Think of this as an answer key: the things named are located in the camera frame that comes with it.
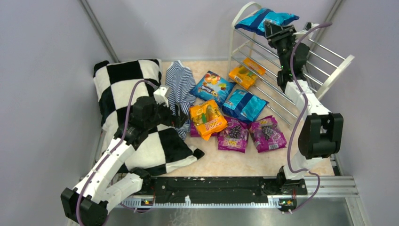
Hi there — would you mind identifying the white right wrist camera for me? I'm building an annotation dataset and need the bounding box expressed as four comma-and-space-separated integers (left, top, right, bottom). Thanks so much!
304, 22, 320, 38

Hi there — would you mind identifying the blue white striped cloth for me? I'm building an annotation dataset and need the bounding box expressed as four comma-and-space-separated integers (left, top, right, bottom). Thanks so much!
165, 61, 196, 140

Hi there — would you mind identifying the purple cable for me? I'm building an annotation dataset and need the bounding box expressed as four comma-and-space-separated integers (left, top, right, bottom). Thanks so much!
286, 22, 333, 214
75, 79, 160, 226

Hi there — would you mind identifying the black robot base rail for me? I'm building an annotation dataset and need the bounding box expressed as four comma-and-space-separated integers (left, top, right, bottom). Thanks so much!
134, 177, 308, 204

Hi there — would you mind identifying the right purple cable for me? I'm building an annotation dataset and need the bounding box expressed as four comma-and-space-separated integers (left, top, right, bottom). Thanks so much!
286, 22, 333, 214

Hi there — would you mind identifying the purple grape candy bag left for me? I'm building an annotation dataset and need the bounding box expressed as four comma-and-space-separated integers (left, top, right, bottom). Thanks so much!
217, 116, 249, 153

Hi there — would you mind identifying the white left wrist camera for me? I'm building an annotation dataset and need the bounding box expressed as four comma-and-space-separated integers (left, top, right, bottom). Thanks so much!
153, 85, 171, 107

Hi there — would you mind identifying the white metal shoe rack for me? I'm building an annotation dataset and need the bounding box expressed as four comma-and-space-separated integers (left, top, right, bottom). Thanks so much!
226, 1, 355, 129

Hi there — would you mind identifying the blue Slendy candy bag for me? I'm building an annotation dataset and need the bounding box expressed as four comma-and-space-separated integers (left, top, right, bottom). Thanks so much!
190, 71, 236, 107

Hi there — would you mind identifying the black white checkered pillow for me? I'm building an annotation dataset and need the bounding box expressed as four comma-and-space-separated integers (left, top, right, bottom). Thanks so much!
93, 58, 204, 176

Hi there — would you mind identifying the purple candy bag under orange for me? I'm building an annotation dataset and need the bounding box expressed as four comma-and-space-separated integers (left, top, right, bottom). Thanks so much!
190, 122, 201, 137

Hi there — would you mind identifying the purple grape candy bag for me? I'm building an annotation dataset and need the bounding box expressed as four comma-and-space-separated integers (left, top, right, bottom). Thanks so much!
217, 116, 249, 153
248, 115, 287, 153

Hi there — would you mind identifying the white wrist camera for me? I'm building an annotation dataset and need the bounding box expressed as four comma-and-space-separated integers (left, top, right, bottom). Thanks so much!
153, 85, 171, 107
304, 22, 320, 38

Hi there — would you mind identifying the purple grape candy bag right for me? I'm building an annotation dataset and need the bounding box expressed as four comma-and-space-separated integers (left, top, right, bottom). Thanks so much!
248, 115, 287, 153

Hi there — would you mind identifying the orange candy bag under rack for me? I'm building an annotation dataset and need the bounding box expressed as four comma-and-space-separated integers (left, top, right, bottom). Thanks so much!
229, 57, 266, 89

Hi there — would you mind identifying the blue candy bag front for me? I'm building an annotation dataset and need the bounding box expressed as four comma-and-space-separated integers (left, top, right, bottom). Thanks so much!
234, 8, 300, 36

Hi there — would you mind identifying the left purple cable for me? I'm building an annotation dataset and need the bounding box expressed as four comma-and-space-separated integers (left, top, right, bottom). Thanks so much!
75, 79, 160, 226

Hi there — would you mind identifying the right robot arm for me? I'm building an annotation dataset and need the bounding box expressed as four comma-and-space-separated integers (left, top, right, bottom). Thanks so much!
263, 21, 343, 194

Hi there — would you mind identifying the orange 100 candy bag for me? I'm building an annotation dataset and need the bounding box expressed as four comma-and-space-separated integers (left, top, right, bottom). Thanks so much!
189, 99, 227, 141

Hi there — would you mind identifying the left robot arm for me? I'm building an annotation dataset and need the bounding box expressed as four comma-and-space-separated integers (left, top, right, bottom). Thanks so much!
61, 96, 188, 226

